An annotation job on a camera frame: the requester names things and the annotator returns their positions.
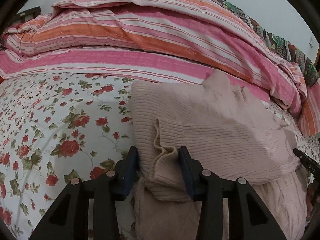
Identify pink knit sweater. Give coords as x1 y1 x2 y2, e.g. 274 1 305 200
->
131 71 307 239

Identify person's right hand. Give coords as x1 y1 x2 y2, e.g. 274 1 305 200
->
306 180 319 222

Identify floral bed sheet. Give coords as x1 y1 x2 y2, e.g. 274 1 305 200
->
0 72 320 240

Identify dark floral blanket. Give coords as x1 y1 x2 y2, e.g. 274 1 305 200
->
212 0 319 87

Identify pink striped quilt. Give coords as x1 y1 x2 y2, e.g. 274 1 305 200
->
1 0 319 136

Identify dark wooden headboard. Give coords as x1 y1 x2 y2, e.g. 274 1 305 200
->
9 6 41 25

